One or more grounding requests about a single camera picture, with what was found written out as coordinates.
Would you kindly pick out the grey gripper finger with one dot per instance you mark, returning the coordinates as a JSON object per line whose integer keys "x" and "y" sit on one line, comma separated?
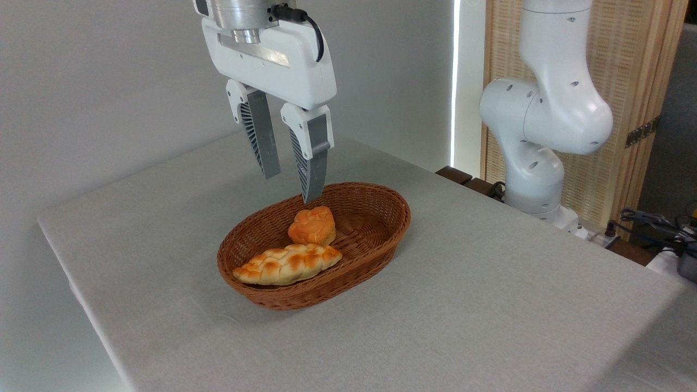
{"x": 316, "y": 158}
{"x": 261, "y": 130}

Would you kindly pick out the long braided bread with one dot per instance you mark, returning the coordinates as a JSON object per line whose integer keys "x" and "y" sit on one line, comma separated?
{"x": 288, "y": 264}

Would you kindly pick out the brown wicker basket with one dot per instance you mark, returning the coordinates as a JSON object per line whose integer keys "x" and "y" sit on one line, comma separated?
{"x": 326, "y": 288}

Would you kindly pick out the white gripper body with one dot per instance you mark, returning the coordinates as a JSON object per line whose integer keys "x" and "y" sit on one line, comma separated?
{"x": 272, "y": 65}

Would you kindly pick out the wooden rattan folding screen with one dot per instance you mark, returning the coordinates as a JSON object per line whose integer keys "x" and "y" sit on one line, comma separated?
{"x": 631, "y": 54}

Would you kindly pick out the round orange bread roll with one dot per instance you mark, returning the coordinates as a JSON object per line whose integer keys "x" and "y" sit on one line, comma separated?
{"x": 313, "y": 226}

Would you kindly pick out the grey tablecloth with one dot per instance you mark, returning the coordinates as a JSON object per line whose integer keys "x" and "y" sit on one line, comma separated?
{"x": 490, "y": 326}

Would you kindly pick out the metal screen hinge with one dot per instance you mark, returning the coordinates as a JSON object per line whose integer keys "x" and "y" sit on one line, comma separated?
{"x": 642, "y": 132}

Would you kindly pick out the white vertical light strip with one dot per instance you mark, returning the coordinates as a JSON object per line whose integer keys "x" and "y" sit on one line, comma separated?
{"x": 455, "y": 81}

